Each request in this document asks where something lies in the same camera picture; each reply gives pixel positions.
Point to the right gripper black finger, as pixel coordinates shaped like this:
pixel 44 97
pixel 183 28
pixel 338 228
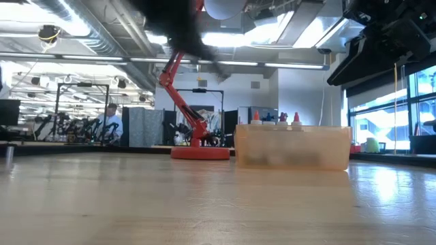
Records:
pixel 361 61

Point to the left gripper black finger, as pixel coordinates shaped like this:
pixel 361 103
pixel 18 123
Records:
pixel 218 66

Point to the red food colouring bottle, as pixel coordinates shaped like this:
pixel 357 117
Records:
pixel 257 116

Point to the blue food colouring bottle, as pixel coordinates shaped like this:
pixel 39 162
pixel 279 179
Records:
pixel 269 119

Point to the purple food colouring bottle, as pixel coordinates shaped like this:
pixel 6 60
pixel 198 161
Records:
pixel 282 117

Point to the long fluorescent light strip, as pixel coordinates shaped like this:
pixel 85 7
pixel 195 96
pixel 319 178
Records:
pixel 272 64

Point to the grey cabinet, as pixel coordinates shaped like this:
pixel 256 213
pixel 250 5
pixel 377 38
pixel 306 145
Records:
pixel 246 114

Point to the black spotlight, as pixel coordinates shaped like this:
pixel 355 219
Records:
pixel 121 83
pixel 35 80

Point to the green object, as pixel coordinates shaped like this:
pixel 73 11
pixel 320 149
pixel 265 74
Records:
pixel 372 145

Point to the small red object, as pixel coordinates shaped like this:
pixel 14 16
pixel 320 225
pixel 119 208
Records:
pixel 356 148

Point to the red desk lamp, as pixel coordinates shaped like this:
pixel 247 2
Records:
pixel 199 153

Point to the grey partition panel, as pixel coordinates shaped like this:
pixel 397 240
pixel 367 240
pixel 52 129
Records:
pixel 146 127

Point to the black chair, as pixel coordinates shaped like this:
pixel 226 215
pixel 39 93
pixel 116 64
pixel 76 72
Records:
pixel 422 144

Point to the orange translucent plastic bin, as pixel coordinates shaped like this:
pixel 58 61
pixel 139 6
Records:
pixel 293 146

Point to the person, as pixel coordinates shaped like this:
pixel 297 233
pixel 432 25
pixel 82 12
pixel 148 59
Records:
pixel 112 122

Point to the black monitor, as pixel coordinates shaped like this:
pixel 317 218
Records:
pixel 8 112

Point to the grey wall vent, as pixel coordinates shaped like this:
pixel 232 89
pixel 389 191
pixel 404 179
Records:
pixel 255 84
pixel 202 83

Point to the black frame with camera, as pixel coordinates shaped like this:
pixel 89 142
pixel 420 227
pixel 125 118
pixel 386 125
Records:
pixel 199 90

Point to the ribbed silver air duct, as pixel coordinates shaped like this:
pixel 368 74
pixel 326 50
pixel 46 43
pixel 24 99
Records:
pixel 102 37

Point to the grey metal post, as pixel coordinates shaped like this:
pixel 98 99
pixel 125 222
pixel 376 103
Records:
pixel 9 154

